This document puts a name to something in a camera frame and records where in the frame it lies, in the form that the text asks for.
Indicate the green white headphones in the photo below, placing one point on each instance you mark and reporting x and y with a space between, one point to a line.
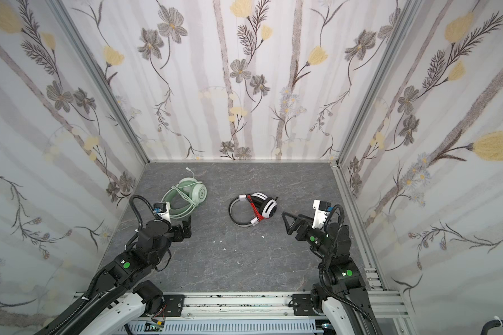
190 190

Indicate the black mounting plate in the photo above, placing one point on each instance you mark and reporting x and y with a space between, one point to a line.
173 306
302 304

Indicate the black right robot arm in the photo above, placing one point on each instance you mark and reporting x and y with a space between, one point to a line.
341 295

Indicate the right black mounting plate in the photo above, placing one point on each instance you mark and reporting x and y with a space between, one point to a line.
302 304

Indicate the white slotted cable duct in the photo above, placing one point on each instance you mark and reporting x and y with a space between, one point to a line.
226 327

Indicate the black white headphones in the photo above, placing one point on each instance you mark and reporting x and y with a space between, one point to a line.
263 206

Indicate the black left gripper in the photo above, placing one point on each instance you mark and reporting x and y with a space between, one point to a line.
178 230

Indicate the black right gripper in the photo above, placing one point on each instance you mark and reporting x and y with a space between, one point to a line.
303 230

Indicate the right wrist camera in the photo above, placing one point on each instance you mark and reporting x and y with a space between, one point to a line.
322 210

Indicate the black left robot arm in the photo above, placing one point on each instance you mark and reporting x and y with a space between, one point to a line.
119 291

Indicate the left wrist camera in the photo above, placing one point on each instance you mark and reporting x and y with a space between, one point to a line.
162 211

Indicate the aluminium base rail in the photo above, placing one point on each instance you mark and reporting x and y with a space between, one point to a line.
219 306

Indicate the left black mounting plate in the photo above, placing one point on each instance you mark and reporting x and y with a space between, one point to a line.
173 306

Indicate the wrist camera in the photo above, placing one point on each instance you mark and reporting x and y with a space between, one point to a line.
162 211
322 210

